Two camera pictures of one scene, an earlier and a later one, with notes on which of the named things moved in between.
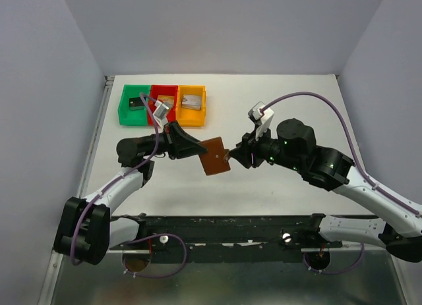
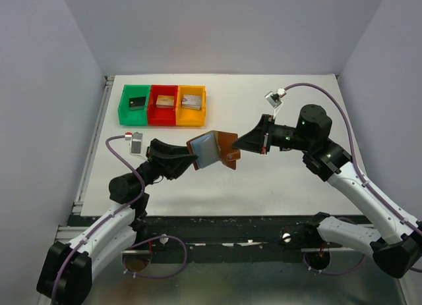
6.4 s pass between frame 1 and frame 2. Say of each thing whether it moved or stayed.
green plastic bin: stayed
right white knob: stayed
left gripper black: moved
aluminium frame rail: stayed
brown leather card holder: moved
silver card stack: stayed
